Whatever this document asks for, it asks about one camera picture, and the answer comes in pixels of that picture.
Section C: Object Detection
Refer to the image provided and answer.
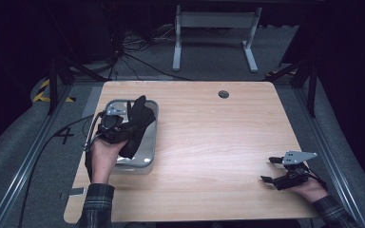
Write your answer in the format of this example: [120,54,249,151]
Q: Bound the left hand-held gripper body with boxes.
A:
[96,100,131,144]

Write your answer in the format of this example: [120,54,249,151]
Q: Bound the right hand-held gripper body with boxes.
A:
[271,150,318,192]

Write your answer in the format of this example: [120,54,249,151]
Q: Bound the black glove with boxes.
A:
[119,94,157,160]

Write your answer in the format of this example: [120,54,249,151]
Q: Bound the white plastic bin grey rim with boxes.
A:
[89,99,160,176]

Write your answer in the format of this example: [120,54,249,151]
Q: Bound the person's right hand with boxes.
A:
[289,177,329,204]

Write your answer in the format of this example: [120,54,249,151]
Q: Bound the black metal stand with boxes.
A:
[265,58,318,119]
[47,56,109,116]

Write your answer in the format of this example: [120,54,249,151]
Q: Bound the left hand-held gripper cable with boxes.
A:
[83,111,106,152]

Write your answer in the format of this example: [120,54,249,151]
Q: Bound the hand-held gripper cable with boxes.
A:
[83,111,106,152]
[305,164,329,191]

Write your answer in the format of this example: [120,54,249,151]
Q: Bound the right hand-held gripper cable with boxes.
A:
[305,164,329,191]

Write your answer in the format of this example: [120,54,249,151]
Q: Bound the small grey metal bracket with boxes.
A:
[59,187,86,200]

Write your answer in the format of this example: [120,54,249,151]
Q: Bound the long black floor cable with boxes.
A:
[17,114,95,228]

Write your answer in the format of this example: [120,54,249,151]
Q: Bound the tangle of black floor cables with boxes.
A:
[107,22,193,82]

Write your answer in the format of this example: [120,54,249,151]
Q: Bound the grey metal desk frame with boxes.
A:
[172,4,263,73]

